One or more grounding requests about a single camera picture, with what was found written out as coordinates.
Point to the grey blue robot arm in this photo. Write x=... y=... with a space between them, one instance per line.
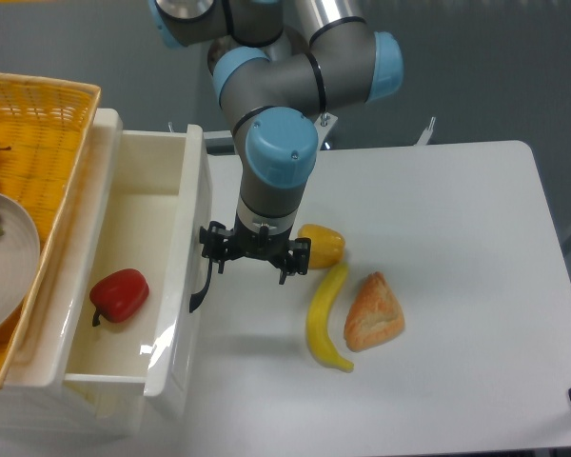
x=272 y=102

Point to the yellow wicker basket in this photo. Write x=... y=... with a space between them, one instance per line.
x=44 y=126

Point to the grey ribbed plate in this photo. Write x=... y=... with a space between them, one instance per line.
x=19 y=255

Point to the white top drawer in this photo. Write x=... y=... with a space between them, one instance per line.
x=160 y=197

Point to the black drawer handle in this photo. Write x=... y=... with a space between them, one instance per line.
x=198 y=297

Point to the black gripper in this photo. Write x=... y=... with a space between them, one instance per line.
x=220 y=244

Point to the red bell pepper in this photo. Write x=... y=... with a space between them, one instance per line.
x=118 y=296

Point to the white drawer cabinet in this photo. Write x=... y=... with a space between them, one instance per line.
x=43 y=366

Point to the yellow bell pepper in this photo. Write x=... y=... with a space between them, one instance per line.
x=327 y=245

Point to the orange bread pastry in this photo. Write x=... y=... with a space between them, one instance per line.
x=375 y=317

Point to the yellow banana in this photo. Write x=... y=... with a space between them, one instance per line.
x=317 y=336

